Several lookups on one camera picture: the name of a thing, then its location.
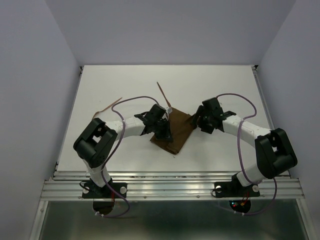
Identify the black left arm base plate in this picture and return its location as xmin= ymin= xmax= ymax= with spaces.
xmin=79 ymin=180 xmax=128 ymax=199

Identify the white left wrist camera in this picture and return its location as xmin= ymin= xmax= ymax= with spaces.
xmin=166 ymin=107 xmax=173 ymax=114

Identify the aluminium rail frame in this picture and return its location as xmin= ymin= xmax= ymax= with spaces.
xmin=30 ymin=65 xmax=317 ymax=240

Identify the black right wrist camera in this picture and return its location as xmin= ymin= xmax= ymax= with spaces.
xmin=202 ymin=97 xmax=224 ymax=116

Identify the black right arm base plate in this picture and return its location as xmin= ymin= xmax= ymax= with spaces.
xmin=211 ymin=181 xmax=260 ymax=198

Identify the brown wooden fork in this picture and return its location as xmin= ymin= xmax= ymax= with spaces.
xmin=92 ymin=97 xmax=122 ymax=119

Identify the brown wooden knife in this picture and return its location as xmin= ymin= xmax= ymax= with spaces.
xmin=156 ymin=81 xmax=172 ymax=108

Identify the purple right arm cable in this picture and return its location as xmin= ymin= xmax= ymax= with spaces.
xmin=216 ymin=93 xmax=278 ymax=217

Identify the brown cloth napkin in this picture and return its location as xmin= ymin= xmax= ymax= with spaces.
xmin=150 ymin=108 xmax=194 ymax=155

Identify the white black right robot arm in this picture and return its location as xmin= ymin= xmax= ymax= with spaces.
xmin=192 ymin=97 xmax=298 ymax=198

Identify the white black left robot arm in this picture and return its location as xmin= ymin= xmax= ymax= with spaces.
xmin=73 ymin=104 xmax=173 ymax=197

